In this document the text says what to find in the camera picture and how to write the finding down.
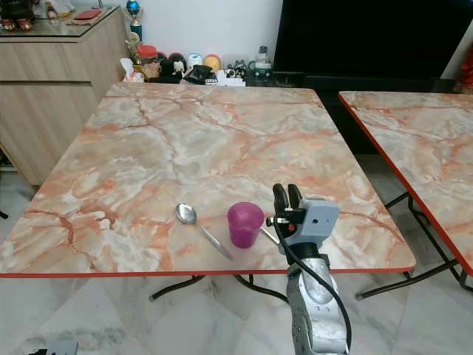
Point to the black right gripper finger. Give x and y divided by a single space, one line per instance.
295 198
280 198

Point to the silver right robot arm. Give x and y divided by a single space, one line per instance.
314 303

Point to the silver metal utensil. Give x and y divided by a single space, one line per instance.
270 235

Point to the purple plastic cup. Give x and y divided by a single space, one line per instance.
244 223

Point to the large marble-pattern folding table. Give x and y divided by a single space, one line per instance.
207 159

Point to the silver metal spoon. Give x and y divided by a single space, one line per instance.
186 214

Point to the clear bottle with green band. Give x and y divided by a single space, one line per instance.
262 65

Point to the marble-pattern side folding table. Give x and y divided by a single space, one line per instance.
425 140

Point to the black cap-shaped object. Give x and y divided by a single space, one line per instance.
201 74

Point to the orange round toy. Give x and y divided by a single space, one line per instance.
212 61

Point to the teal round toy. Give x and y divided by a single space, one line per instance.
194 60

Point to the black plush toy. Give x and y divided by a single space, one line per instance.
171 65

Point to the black television screen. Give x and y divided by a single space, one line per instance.
369 37

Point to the glass jar with red lid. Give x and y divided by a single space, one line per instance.
148 61

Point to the white small figurine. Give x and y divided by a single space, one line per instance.
128 68

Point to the light wooden cabinet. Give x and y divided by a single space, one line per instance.
44 96

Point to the blue and gold trophy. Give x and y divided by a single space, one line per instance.
134 13

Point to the dark figurine ornament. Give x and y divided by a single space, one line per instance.
16 7

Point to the red flat case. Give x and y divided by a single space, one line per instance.
88 14

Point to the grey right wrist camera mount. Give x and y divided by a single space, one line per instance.
319 219

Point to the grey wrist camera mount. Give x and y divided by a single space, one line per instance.
319 219
63 347

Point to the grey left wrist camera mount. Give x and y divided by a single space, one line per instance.
63 347

